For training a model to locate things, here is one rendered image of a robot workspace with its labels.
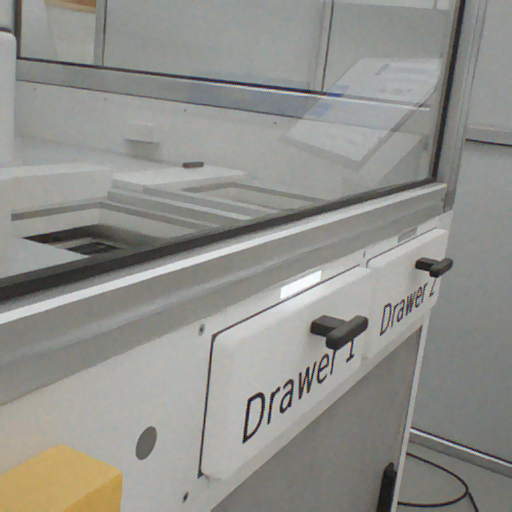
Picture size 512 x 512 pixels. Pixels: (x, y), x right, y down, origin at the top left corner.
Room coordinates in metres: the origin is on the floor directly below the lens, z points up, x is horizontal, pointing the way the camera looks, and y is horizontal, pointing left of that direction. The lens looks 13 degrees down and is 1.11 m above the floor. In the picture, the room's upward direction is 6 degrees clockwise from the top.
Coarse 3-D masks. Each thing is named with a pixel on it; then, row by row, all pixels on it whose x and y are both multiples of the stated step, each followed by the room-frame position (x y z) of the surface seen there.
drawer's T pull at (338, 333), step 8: (320, 320) 0.59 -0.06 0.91; (328, 320) 0.59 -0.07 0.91; (336, 320) 0.59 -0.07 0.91; (344, 320) 0.60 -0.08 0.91; (352, 320) 0.59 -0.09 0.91; (360, 320) 0.60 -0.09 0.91; (312, 328) 0.58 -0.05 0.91; (320, 328) 0.58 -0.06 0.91; (328, 328) 0.58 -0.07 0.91; (336, 328) 0.57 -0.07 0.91; (344, 328) 0.57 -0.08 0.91; (352, 328) 0.58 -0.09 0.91; (360, 328) 0.59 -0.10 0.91; (328, 336) 0.55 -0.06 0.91; (336, 336) 0.55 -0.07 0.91; (344, 336) 0.56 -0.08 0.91; (352, 336) 0.58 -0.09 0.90; (328, 344) 0.55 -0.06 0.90; (336, 344) 0.55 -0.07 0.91; (344, 344) 0.56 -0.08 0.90
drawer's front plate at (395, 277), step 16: (416, 240) 0.90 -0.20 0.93; (432, 240) 0.93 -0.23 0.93; (384, 256) 0.79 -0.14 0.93; (400, 256) 0.80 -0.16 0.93; (416, 256) 0.87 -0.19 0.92; (432, 256) 0.94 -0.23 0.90; (384, 272) 0.76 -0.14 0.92; (400, 272) 0.81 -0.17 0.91; (416, 272) 0.88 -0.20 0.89; (384, 288) 0.76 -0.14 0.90; (400, 288) 0.82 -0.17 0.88; (416, 288) 0.89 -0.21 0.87; (384, 304) 0.77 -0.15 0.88; (432, 304) 0.99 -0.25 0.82; (368, 320) 0.75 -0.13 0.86; (384, 320) 0.78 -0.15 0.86; (368, 336) 0.75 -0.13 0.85; (384, 336) 0.79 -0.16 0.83; (368, 352) 0.75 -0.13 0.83
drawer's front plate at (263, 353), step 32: (320, 288) 0.63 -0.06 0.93; (352, 288) 0.67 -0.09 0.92; (256, 320) 0.52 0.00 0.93; (288, 320) 0.54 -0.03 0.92; (224, 352) 0.47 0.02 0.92; (256, 352) 0.50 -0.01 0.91; (288, 352) 0.55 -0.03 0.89; (320, 352) 0.61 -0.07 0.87; (352, 352) 0.70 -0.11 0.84; (224, 384) 0.47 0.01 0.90; (256, 384) 0.50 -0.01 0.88; (320, 384) 0.63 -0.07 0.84; (224, 416) 0.47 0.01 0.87; (256, 416) 0.51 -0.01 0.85; (288, 416) 0.57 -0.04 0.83; (224, 448) 0.47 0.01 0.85; (256, 448) 0.52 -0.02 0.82
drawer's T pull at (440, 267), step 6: (420, 258) 0.87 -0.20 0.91; (426, 258) 0.88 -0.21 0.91; (444, 258) 0.88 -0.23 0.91; (450, 258) 0.89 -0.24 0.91; (420, 264) 0.86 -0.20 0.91; (426, 264) 0.86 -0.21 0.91; (432, 264) 0.86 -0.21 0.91; (438, 264) 0.85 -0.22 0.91; (444, 264) 0.86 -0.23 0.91; (450, 264) 0.88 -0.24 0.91; (426, 270) 0.86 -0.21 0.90; (432, 270) 0.83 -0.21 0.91; (438, 270) 0.83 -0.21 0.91; (444, 270) 0.85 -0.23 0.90; (432, 276) 0.83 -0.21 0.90; (438, 276) 0.83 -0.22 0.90
